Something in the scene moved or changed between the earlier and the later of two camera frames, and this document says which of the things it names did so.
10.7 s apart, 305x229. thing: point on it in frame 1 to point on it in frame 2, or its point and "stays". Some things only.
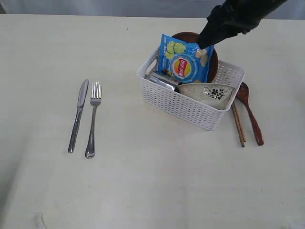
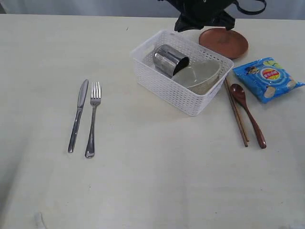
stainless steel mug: [156, 77] to [168, 60]
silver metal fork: [90, 151] stays
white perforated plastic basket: [183, 107] to [178, 68]
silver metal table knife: [81, 98] stays
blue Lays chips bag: [184, 61] to [266, 78]
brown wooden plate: [194, 37] to [231, 44]
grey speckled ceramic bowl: [218, 95] to [201, 77]
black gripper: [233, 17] to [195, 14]
